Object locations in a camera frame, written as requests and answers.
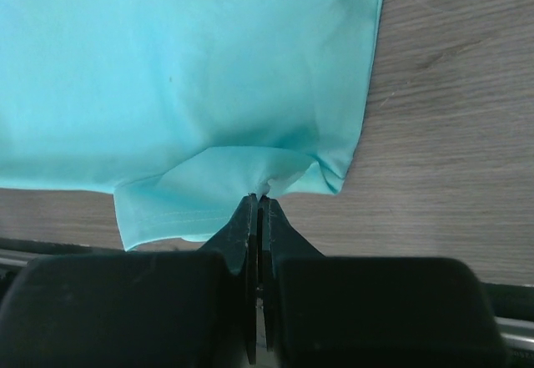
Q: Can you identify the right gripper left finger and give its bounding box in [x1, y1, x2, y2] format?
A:
[1, 195, 257, 367]

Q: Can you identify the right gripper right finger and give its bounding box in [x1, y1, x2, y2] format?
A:
[259, 198, 508, 367]

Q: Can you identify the aluminium rail frame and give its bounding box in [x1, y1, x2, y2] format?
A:
[0, 248, 534, 360]

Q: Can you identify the teal t shirt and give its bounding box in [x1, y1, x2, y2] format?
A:
[1, 0, 382, 250]

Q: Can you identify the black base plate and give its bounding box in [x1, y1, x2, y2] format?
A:
[1, 238, 533, 322]

